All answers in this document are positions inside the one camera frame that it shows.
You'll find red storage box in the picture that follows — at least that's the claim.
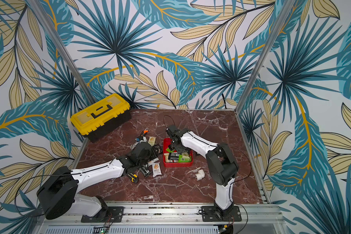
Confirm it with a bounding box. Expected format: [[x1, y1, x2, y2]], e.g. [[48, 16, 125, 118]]
[[163, 138, 194, 168]]

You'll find beige cracker packet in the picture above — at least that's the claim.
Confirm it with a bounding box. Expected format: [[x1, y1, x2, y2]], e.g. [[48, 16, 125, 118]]
[[148, 136, 156, 146]]

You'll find black cookie packet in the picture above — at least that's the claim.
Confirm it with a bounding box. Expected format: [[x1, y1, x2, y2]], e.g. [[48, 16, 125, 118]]
[[139, 165, 152, 178]]

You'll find white drycake cookie packet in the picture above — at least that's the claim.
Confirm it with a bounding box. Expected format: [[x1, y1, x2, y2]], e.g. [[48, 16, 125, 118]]
[[152, 163, 162, 177]]

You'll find white pipe elbow fitting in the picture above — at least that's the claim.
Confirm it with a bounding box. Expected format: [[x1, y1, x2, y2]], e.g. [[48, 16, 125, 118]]
[[195, 170, 205, 181]]

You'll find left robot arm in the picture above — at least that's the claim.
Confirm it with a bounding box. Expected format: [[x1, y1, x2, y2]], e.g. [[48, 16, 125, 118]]
[[37, 142, 162, 222]]

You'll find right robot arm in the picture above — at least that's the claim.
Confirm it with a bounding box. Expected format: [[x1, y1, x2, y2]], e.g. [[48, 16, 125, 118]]
[[166, 125, 239, 213]]

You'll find green snack packet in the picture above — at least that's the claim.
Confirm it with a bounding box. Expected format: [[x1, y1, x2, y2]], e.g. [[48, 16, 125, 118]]
[[178, 155, 192, 163]]

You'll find yellow black utility knife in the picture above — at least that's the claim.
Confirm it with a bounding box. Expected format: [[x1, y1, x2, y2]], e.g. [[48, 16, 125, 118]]
[[127, 173, 139, 184]]

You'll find yellow black toolbox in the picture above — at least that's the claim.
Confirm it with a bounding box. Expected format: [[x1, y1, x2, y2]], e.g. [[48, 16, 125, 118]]
[[71, 94, 131, 142]]

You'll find aluminium front rail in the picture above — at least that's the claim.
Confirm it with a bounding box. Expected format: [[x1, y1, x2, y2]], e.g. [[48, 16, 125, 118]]
[[33, 202, 290, 234]]

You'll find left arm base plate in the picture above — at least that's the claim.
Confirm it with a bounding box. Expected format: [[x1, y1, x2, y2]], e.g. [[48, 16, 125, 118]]
[[81, 206, 124, 223]]

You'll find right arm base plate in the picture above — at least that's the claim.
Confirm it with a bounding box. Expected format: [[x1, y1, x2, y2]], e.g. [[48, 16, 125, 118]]
[[199, 205, 242, 222]]

